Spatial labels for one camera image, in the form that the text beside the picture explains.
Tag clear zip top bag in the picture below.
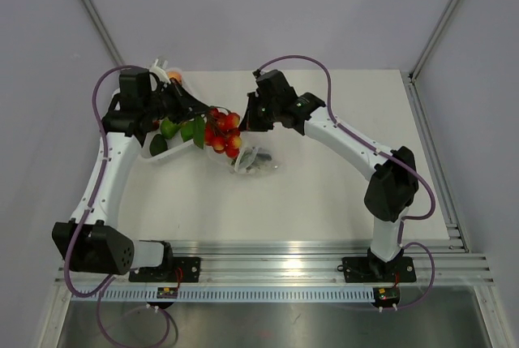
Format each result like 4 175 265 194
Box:
205 136 281 177

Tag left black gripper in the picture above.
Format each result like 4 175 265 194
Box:
144 78 210 125

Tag red cherry bunch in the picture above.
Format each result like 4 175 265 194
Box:
190 106 242 160

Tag green pepper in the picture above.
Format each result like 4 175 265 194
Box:
180 120 194 142

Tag orange peach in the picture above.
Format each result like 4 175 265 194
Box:
167 71 182 83

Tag green avocado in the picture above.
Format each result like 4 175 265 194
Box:
148 134 168 157

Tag white slotted cable duct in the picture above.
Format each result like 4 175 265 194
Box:
88 286 374 303

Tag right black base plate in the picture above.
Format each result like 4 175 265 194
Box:
337 256 417 283

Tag small circuit board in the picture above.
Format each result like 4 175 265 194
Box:
373 286 401 308
157 286 178 299

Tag left small circuit board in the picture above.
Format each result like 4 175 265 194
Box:
157 286 178 299

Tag right small circuit board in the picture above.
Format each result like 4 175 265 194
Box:
373 286 401 308

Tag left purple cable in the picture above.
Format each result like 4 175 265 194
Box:
63 65 179 345

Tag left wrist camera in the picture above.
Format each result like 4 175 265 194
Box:
149 58 170 84

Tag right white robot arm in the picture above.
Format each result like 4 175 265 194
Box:
239 70 418 280

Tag dark grape bunch with leaves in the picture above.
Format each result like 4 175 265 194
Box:
240 147 275 174

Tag green lime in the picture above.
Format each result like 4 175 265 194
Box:
160 118 182 140

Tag white plastic basket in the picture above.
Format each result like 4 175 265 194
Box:
137 76 201 165

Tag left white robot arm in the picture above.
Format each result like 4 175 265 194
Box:
52 67 208 281

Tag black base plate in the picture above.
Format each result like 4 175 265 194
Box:
129 256 201 283
337 256 417 283

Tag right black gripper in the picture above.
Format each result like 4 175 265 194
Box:
240 92 281 132

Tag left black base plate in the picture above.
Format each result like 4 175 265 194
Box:
129 256 201 283

